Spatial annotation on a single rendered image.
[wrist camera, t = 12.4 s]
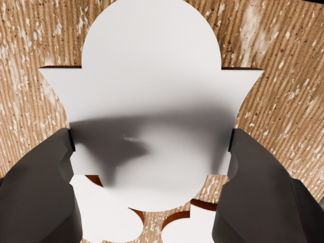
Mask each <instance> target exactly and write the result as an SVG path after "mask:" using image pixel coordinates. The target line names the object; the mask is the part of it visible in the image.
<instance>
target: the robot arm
mask: <svg viewBox="0 0 324 243"><path fill-rule="evenodd" d="M75 151H76V149H75V143H74V139H73V135H72V130H71V128H60V129H59V130H57V131H56V132H55V133H53V134H52V135H51V136H49V137H48V138H46V139H45V140H44V141H42V142H41V143H39V144H38V145H37V146H36V147H34V148H33V149H32V150H30V151H29V152H28V153H27V154H25V155H24V156H23V157H22V158H21V159H20V160H19V161H18V162H17V163H16V164H15V165H14V166H13V167H12V168H11V169H10V170H9V171H8V172H7V173H6V175H5V176H4V177H3V178H0V243H80V241H81V240H82V237H83V229H82V221H81V213H80V210H79V206H78V202H77V199H76V195H75V192H74V188H73V186H72V185H71V184H70V181H71V179H72V178H73V176H74V172H73V168H72V164H71V161H70V157H71V156H72V154H73V152H75ZM228 152H230V154H231V158H230V162H229V168H228V172H227V176H228V178H229V182H227V183H226V184H224V185H223V186H222V188H221V191H220V196H219V199H218V204H217V208H216V215H215V219H214V224H213V229H212V239H213V241H214V243H324V210H323V208H322V207H321V206H320V205H319V203H318V202H317V201H316V199H315V198H314V197H313V196H312V194H311V193H310V192H309V190H308V189H307V188H306V187H305V185H304V184H303V183H302V181H301V180H299V179H295V178H292V177H291V175H290V174H289V172H288V171H287V170H286V169H285V167H284V166H283V165H282V164H281V163H280V162H279V161H278V160H277V159H276V158H275V157H274V156H273V155H272V154H271V153H270V152H269V151H268V150H267V149H266V148H265V147H263V146H262V145H261V144H260V143H258V142H257V141H256V140H255V139H254V138H252V137H251V136H250V135H249V134H248V133H247V132H246V131H244V130H243V129H241V128H236V129H235V128H233V129H232V133H231V138H230V143H229V149H228Z"/></svg>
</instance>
